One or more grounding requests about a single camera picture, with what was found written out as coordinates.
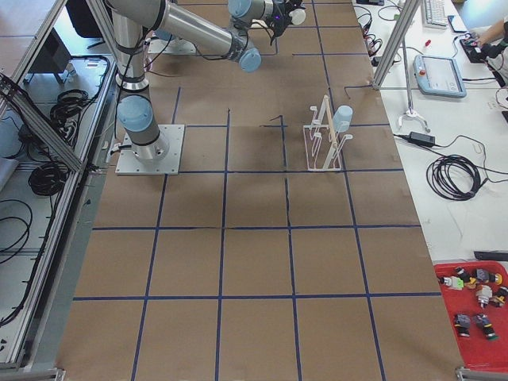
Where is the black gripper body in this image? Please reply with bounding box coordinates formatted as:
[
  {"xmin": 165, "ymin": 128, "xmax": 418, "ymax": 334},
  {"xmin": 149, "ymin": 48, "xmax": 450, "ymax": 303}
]
[{"xmin": 269, "ymin": 0, "xmax": 306, "ymax": 36}]

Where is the light blue ikea cup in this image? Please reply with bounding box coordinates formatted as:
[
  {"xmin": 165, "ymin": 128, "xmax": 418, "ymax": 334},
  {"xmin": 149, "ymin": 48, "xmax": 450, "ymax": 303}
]
[{"xmin": 333, "ymin": 105, "xmax": 353, "ymax": 133}]

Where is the white ikea cup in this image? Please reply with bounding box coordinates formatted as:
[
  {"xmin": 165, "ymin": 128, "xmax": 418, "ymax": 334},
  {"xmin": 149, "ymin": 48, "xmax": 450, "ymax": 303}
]
[{"xmin": 289, "ymin": 8, "xmax": 306, "ymax": 25}]

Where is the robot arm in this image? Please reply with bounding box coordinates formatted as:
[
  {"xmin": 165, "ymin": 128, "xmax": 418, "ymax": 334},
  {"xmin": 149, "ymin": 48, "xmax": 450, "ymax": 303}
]
[{"xmin": 107, "ymin": 1, "xmax": 306, "ymax": 163}]

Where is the white keyboard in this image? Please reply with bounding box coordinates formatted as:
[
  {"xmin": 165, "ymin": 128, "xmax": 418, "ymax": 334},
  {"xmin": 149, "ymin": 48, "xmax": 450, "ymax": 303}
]
[{"xmin": 421, "ymin": 0, "xmax": 448, "ymax": 29}]

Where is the reacher grabber tool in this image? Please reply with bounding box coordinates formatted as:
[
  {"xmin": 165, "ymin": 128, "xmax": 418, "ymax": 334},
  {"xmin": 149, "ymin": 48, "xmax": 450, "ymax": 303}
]
[{"xmin": 397, "ymin": 0, "xmax": 432, "ymax": 134}]

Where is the teach pendant tablet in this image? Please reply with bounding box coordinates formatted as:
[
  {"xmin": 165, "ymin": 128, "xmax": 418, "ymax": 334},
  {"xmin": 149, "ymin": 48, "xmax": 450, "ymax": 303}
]
[{"xmin": 413, "ymin": 55, "xmax": 467, "ymax": 98}]

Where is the black power adapter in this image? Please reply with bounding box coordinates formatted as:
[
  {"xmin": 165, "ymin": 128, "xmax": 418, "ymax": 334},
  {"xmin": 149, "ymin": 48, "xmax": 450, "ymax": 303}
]
[{"xmin": 408, "ymin": 131, "xmax": 436, "ymax": 148}]

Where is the red plastic tray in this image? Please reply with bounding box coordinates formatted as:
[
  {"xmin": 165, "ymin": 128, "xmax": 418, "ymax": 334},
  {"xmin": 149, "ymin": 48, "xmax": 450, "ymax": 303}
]
[{"xmin": 434, "ymin": 261, "xmax": 507, "ymax": 372}]

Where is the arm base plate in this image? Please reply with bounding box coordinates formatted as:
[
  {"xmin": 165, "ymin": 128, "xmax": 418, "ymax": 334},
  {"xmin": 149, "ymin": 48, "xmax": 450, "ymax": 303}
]
[
  {"xmin": 116, "ymin": 125, "xmax": 185, "ymax": 175},
  {"xmin": 148, "ymin": 38, "xmax": 196, "ymax": 56}
]

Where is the aluminium frame post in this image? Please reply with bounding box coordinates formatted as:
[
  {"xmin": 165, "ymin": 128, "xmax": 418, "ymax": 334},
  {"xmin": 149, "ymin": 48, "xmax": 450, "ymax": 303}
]
[{"xmin": 372, "ymin": 0, "xmax": 420, "ymax": 90}]

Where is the white wire cup rack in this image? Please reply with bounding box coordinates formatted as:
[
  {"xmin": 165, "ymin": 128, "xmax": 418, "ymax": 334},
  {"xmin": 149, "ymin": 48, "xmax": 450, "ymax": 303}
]
[{"xmin": 302, "ymin": 94, "xmax": 353, "ymax": 172}]

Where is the coiled black cable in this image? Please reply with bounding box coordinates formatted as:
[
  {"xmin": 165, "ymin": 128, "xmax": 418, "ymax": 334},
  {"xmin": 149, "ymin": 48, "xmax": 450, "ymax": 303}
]
[{"xmin": 426, "ymin": 154, "xmax": 489, "ymax": 201}]

